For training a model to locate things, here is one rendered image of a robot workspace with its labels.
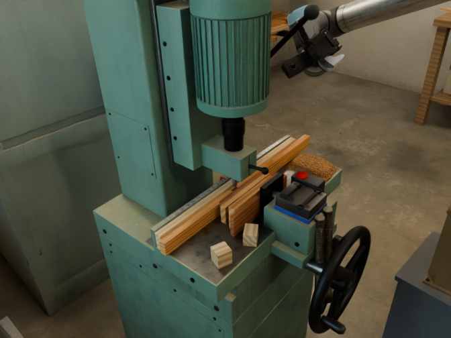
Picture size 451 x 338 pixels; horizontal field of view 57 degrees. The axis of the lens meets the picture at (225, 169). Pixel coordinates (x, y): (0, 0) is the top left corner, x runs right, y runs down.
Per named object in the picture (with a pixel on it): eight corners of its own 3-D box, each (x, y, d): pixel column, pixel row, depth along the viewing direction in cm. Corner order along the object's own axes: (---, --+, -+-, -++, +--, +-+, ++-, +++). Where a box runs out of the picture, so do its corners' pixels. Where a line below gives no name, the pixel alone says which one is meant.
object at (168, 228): (162, 251, 101) (160, 236, 98) (156, 247, 102) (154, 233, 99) (294, 151, 138) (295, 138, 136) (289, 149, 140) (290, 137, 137)
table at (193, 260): (249, 328, 89) (249, 310, 85) (154, 263, 106) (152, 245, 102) (369, 194, 127) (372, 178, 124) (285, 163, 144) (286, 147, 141)
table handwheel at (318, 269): (380, 207, 99) (372, 273, 119) (308, 178, 110) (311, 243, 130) (319, 299, 85) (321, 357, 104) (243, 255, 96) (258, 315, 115)
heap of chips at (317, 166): (325, 182, 123) (326, 172, 121) (285, 166, 131) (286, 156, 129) (339, 169, 129) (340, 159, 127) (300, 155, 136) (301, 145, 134)
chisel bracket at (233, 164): (241, 188, 107) (240, 159, 103) (201, 170, 115) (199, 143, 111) (258, 175, 112) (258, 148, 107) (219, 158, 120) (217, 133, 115)
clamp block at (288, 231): (306, 257, 102) (309, 229, 97) (261, 234, 109) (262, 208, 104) (334, 226, 111) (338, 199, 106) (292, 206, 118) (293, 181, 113)
